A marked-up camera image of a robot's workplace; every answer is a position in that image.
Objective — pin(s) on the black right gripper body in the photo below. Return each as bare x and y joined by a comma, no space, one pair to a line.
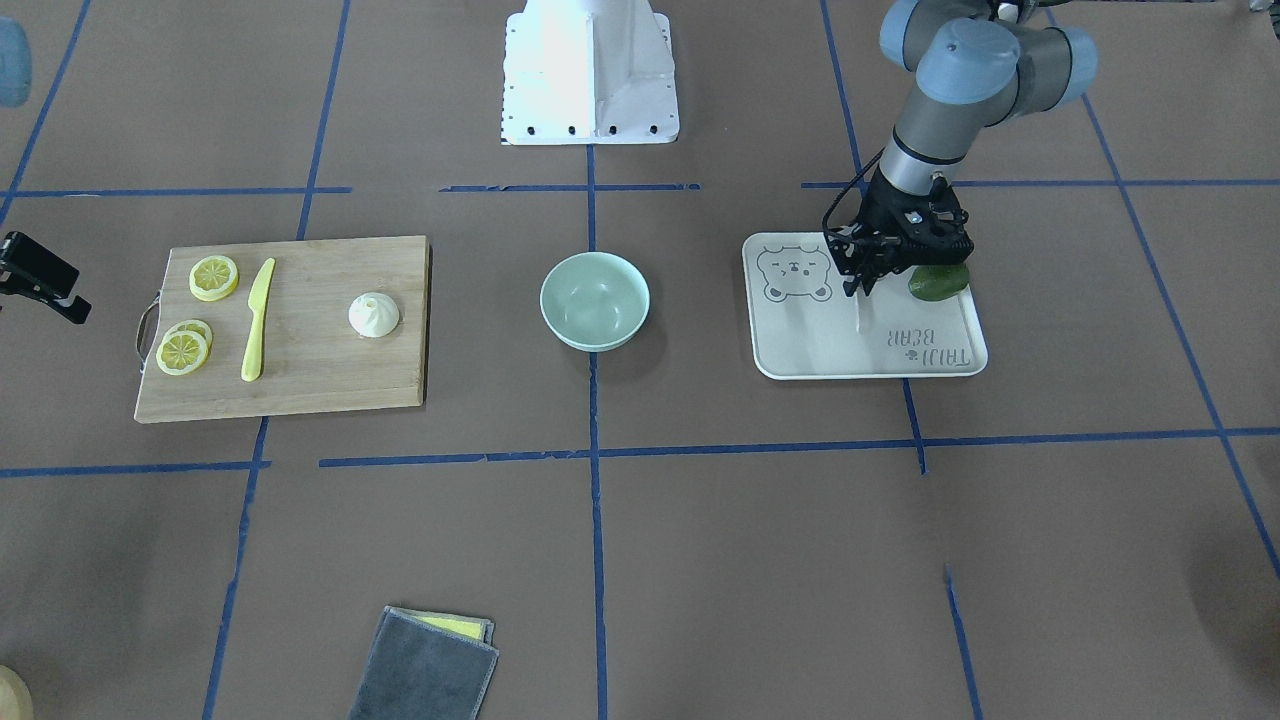
73,311

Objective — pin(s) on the yellow plastic knife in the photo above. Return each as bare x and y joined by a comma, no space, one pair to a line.
253,357

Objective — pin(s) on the white bear print tray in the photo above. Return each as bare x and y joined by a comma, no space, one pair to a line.
802,326

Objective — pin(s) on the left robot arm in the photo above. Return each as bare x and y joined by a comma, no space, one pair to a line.
976,64

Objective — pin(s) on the grey folded cloth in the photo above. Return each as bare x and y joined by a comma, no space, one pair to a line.
417,671

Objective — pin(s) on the white plastic spoon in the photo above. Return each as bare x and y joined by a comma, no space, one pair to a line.
863,313

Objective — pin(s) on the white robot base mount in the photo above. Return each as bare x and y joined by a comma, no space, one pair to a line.
588,73

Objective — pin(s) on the lower back lemon slice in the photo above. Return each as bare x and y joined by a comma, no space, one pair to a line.
197,326

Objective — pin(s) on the bamboo cutting board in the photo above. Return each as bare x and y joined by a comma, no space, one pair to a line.
313,361

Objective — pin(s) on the light green bowl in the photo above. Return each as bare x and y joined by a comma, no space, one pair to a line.
594,301

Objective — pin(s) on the yellow sponge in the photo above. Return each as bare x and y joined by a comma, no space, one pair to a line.
476,629

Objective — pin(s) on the upper lemon slice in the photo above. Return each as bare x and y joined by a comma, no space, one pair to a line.
213,278

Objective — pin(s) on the green avocado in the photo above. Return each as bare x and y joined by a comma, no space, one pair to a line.
937,283

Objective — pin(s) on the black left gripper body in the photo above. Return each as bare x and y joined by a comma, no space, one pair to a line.
884,214

